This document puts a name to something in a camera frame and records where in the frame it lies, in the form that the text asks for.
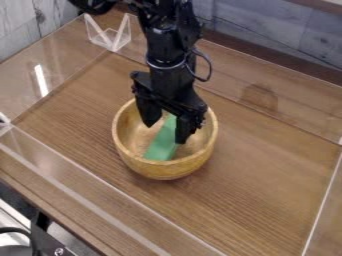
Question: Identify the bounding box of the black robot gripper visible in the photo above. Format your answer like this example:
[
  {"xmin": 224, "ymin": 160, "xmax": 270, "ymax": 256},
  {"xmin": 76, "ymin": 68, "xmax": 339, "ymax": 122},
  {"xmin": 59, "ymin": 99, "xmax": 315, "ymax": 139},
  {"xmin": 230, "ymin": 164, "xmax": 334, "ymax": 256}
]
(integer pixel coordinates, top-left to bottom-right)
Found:
[{"xmin": 129, "ymin": 63, "xmax": 207, "ymax": 144}]

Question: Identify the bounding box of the green rectangular stick block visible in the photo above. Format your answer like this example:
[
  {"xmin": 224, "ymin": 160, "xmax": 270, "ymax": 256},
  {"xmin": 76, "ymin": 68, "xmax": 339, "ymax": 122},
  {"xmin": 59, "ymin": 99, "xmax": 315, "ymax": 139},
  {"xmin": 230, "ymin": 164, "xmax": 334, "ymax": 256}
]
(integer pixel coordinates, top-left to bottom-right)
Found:
[{"xmin": 143, "ymin": 114, "xmax": 177, "ymax": 161}]

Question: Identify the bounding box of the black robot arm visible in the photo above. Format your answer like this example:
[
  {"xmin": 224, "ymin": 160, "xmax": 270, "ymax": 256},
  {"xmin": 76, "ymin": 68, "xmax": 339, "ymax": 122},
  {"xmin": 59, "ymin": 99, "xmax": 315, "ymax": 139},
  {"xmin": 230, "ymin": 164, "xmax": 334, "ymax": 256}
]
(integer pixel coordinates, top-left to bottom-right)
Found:
[{"xmin": 68, "ymin": 0, "xmax": 207, "ymax": 144}]

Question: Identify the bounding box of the round wooden bowl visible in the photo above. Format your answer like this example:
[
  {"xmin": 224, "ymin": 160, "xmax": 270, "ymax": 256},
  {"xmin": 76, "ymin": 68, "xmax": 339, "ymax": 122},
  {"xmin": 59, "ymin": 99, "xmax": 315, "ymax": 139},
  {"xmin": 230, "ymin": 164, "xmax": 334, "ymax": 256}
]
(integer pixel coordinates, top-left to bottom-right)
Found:
[{"xmin": 111, "ymin": 99, "xmax": 219, "ymax": 180}]

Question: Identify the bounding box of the black metal table leg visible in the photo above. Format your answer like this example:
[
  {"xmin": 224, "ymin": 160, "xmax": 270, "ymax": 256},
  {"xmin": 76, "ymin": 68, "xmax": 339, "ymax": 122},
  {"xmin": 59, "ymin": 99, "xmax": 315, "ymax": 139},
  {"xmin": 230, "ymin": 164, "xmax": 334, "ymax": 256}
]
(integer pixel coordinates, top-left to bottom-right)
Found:
[{"xmin": 31, "ymin": 212, "xmax": 76, "ymax": 256}]

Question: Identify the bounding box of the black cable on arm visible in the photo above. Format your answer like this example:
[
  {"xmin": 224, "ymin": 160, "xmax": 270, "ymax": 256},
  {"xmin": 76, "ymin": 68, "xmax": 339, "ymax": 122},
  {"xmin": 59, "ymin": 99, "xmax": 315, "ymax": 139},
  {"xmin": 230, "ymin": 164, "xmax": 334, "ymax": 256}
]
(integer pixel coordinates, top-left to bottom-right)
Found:
[{"xmin": 184, "ymin": 49, "xmax": 214, "ymax": 83}]

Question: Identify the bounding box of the clear acrylic corner bracket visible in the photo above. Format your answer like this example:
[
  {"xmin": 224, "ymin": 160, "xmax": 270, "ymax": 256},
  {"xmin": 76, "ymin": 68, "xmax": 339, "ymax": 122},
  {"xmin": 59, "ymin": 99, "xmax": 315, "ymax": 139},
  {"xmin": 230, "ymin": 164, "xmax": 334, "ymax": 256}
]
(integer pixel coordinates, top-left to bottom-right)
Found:
[{"xmin": 84, "ymin": 14, "xmax": 131, "ymax": 52}]

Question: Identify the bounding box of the clear acrylic enclosure wall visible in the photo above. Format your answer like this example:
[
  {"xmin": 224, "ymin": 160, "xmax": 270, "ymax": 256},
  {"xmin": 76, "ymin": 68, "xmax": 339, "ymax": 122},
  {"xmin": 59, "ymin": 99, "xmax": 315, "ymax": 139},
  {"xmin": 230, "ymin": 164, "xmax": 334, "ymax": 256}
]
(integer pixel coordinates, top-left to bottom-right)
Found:
[{"xmin": 0, "ymin": 20, "xmax": 342, "ymax": 256}]

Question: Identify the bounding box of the black cable lower left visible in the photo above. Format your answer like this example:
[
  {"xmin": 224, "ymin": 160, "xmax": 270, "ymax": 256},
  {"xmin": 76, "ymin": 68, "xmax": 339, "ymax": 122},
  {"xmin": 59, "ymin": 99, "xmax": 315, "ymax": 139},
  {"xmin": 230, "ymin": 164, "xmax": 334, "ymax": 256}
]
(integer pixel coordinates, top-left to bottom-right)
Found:
[{"xmin": 0, "ymin": 227, "xmax": 37, "ymax": 256}]

